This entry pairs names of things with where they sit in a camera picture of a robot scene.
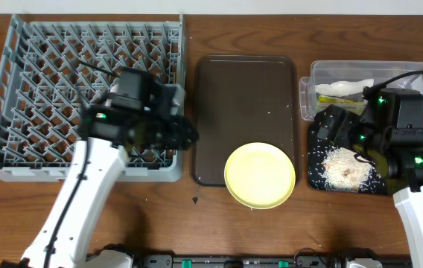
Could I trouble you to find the white napkin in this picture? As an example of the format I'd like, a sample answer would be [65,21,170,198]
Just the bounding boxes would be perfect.
[315,79,374,97]

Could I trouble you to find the green orange snack wrapper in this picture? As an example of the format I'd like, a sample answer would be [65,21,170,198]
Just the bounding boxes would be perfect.
[317,95,363,104]

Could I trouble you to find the yellow plate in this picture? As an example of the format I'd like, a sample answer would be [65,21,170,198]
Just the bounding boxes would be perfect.
[223,142,296,210]

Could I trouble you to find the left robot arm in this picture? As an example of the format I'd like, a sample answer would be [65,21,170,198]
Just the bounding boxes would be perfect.
[0,67,199,268]

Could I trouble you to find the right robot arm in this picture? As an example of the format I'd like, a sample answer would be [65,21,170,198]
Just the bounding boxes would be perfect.
[311,88,423,267]

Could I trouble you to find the clear plastic waste bin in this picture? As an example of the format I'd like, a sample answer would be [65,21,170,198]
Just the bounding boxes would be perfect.
[299,60,423,121]

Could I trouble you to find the black waste tray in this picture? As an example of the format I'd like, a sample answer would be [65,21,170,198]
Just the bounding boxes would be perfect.
[307,110,387,196]

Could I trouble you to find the grey dishwasher rack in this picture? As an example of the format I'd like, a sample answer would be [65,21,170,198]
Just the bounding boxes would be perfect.
[0,16,187,182]

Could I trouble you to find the rice and food scraps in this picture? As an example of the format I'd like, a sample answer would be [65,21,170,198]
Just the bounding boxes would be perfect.
[307,145,385,194]

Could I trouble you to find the dark brown serving tray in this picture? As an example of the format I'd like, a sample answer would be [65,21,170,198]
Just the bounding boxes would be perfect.
[191,55,301,188]

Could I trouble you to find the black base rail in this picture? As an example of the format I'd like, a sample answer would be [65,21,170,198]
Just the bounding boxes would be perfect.
[84,243,412,268]

